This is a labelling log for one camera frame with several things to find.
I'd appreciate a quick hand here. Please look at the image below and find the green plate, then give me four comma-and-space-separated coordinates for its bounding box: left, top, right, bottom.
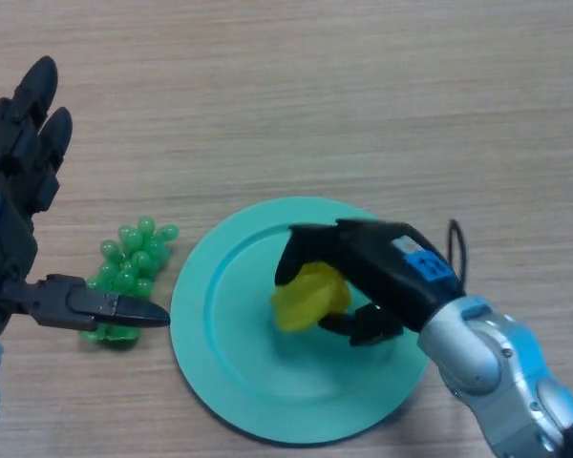
169, 196, 431, 446

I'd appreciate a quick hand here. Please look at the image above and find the green grape bunch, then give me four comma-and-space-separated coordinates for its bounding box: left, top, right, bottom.
77, 215, 180, 345

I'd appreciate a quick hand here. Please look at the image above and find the yellow starfruit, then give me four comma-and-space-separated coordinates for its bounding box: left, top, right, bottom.
270, 260, 352, 334

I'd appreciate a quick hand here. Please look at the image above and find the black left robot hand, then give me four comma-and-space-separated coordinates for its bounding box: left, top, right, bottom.
0, 54, 172, 341

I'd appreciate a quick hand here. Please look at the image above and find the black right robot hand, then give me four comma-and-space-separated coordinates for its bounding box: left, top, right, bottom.
273, 218, 466, 347

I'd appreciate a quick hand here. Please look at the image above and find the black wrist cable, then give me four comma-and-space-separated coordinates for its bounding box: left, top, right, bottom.
446, 218, 468, 292

